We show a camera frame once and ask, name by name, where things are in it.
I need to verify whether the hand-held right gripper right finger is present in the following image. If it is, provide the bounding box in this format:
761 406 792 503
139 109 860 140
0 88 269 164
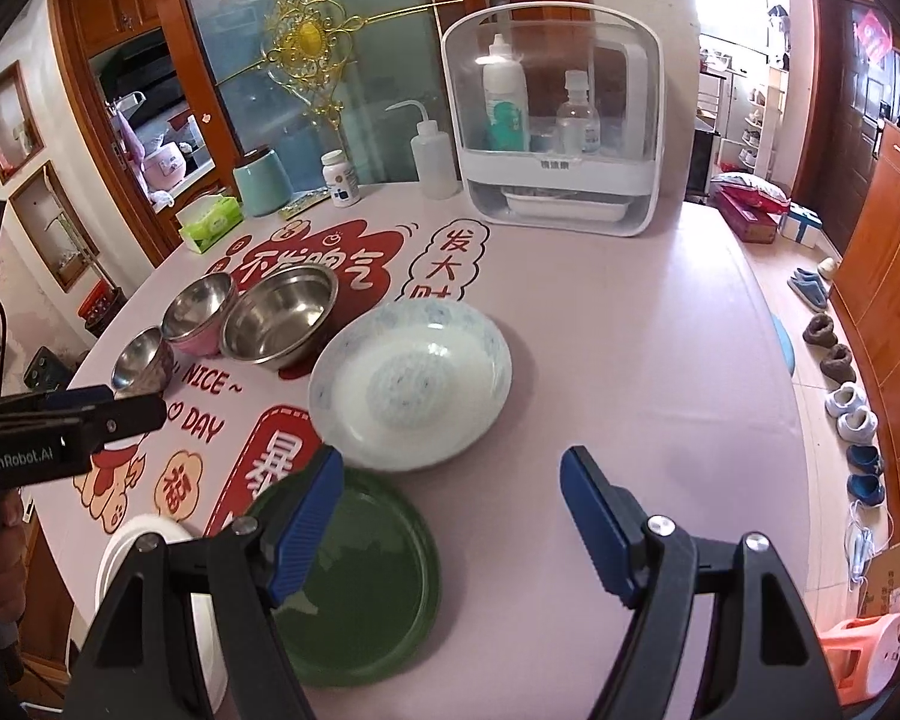
559 446 845 720

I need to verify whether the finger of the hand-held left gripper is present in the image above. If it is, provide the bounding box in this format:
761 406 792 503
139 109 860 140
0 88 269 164
0 386 113 428
0 394 167 496

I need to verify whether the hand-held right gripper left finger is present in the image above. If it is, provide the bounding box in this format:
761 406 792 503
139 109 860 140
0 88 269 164
64 444 346 720

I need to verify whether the small steel bowl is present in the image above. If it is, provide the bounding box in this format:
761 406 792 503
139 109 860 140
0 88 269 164
112 326 175 398

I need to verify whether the green plate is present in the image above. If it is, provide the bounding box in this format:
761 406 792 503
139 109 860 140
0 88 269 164
244 465 442 687

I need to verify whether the pink-sided steel bowl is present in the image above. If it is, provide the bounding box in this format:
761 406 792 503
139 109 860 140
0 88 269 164
161 272 239 358

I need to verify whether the white bowl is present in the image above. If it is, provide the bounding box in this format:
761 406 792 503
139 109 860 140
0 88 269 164
94 514 230 720

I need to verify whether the white patterned plate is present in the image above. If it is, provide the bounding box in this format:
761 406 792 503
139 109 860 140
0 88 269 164
307 300 512 472

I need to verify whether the large steel bowl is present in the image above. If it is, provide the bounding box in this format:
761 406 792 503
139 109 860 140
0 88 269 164
220 264 340 383

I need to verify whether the person's left hand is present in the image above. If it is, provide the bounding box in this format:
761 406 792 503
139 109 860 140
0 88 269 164
0 499 31 620

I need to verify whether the red basket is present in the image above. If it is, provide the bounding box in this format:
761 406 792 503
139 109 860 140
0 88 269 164
79 277 117 331

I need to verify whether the pink rice cooker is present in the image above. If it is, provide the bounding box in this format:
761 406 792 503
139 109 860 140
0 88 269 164
146 136 190 192

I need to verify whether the green tissue box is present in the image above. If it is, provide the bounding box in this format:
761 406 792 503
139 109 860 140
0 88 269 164
178 195 242 254

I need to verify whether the wooden kitchen cabinet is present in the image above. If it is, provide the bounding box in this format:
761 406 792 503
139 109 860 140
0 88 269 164
52 0 248 256

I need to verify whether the teal canister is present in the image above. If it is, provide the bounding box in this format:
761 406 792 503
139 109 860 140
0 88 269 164
232 150 295 218

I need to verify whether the white shoe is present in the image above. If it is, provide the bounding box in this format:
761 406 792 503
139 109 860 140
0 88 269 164
836 406 879 443
826 382 868 418

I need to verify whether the orange plastic stool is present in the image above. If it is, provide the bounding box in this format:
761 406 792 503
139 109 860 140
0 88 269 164
817 611 900 706

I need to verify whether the cardboard box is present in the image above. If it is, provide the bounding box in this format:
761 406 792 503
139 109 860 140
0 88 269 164
859 514 900 620

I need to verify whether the white pill bottle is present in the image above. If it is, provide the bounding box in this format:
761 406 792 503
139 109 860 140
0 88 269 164
321 150 361 209

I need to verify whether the white tray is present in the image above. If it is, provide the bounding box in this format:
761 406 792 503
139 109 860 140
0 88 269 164
502 187 635 224

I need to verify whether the red box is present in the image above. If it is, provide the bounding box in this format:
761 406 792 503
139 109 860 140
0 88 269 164
716 187 785 245

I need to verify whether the white teal gift box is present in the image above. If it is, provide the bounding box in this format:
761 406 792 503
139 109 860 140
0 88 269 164
780 202 826 248

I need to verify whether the wooden wardrobe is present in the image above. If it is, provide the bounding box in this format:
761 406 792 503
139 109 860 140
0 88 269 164
829 124 900 541

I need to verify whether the white storage box clear lid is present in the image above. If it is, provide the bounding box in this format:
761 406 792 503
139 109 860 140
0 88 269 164
441 6 662 237

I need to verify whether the patterned pillow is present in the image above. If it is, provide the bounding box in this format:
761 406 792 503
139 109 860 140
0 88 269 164
709 171 792 205

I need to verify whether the gold ornament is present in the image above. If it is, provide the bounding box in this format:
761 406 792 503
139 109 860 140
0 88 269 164
217 0 466 158

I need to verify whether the clear squeeze bottle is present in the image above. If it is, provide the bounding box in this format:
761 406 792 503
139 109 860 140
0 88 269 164
386 100 462 201

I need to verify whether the small clear bottle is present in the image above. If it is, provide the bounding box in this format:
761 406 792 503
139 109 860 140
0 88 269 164
556 70 601 155

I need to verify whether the glass door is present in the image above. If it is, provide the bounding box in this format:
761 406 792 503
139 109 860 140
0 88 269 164
172 0 458 188

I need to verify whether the white bottle green label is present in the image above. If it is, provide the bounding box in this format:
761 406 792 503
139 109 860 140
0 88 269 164
482 35 531 152

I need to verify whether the dark wooden door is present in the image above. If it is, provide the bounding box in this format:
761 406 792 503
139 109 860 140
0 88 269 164
806 0 900 256

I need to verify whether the wooden wall niche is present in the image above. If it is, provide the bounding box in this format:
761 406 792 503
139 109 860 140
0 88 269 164
0 60 46 185
11 161 102 293

